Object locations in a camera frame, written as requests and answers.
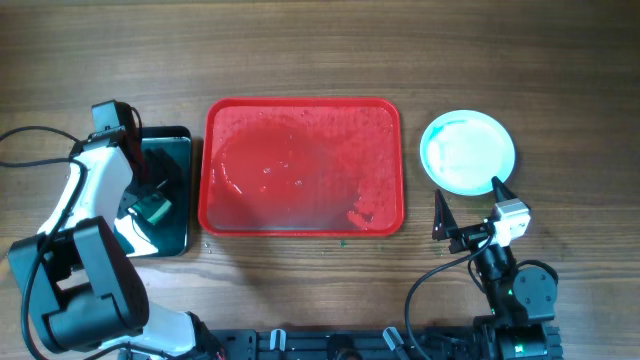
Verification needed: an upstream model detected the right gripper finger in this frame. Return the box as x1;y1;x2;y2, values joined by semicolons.
491;176;517;203
432;190;458;241

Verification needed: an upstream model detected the green scrub sponge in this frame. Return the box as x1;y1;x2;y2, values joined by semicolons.
132;193;173;225

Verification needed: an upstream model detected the mint plate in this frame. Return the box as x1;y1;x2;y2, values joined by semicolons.
419;110;516;196

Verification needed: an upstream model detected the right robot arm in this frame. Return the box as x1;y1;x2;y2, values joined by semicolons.
421;177;563;359

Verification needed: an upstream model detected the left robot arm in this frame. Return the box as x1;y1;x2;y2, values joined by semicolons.
8;100;227;359

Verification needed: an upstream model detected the black water tray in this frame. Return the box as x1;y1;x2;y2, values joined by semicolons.
114;126;192;257

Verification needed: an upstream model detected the red plastic tray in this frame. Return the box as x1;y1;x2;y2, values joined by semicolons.
197;97;405;237

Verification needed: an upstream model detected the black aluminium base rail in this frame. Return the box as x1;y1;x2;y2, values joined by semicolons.
117;325;564;360

